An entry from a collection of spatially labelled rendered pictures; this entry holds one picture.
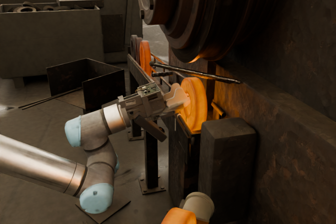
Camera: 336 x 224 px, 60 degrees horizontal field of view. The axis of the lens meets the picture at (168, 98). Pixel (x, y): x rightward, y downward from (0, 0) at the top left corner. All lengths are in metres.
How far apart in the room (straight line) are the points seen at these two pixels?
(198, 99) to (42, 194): 1.20
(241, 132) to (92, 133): 0.38
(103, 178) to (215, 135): 0.30
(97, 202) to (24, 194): 1.10
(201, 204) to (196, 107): 0.28
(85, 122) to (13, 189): 1.13
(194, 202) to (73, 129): 0.37
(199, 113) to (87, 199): 0.34
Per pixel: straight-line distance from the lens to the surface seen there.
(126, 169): 1.81
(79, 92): 1.37
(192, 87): 0.78
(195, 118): 0.78
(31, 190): 1.81
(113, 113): 0.77
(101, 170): 0.76
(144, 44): 1.47
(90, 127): 0.78
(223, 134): 0.59
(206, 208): 0.59
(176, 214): 0.45
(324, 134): 0.50
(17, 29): 3.16
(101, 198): 0.72
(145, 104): 0.76
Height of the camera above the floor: 1.10
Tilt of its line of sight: 24 degrees down
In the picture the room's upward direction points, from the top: straight up
